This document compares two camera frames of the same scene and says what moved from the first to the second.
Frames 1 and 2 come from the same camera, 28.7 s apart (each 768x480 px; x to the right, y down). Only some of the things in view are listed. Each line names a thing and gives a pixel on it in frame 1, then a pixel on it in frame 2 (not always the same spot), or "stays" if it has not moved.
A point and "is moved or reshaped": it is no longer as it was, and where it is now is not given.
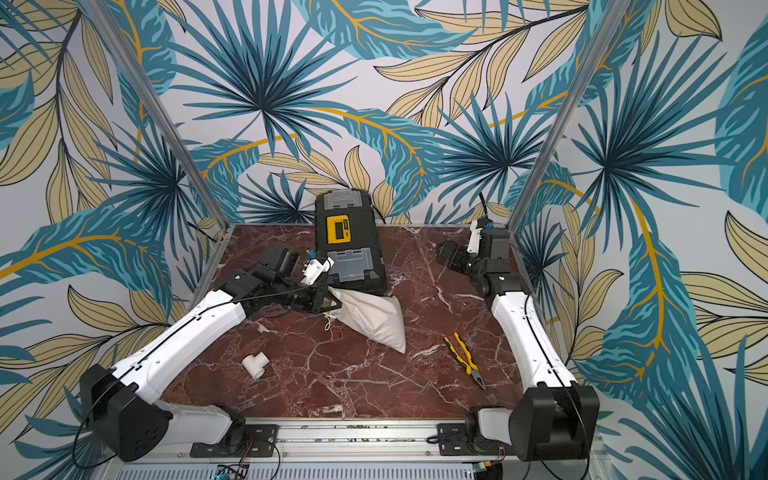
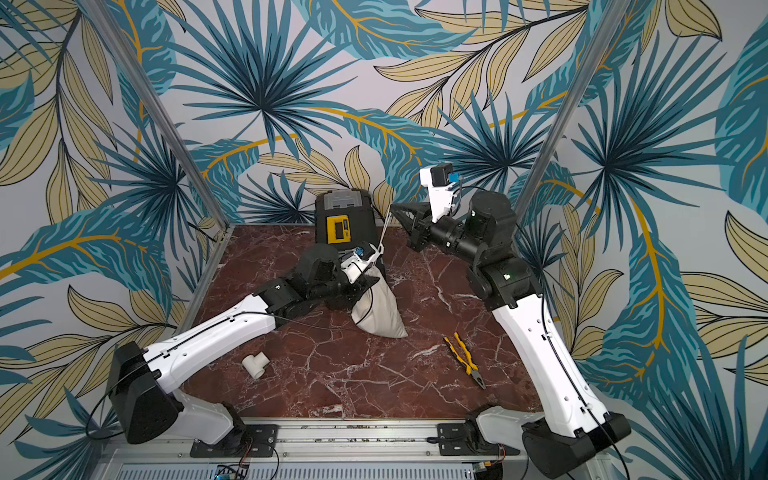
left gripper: [318, 301] to [359, 287]
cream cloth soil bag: [376, 316] is moved or reshaped
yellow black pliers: [470, 367] stays
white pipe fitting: [255, 365] stays
